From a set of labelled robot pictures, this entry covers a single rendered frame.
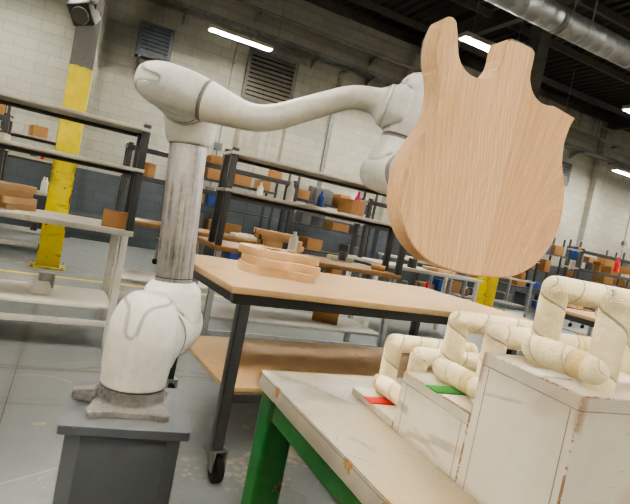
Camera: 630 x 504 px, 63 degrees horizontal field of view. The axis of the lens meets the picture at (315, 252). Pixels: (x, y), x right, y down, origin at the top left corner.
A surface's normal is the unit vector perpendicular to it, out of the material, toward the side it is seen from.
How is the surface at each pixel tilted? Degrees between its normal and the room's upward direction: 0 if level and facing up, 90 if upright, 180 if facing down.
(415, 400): 90
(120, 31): 90
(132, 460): 90
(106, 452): 90
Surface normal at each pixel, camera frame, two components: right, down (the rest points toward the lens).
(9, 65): 0.42, 0.13
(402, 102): -0.15, -0.09
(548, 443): -0.91, -0.16
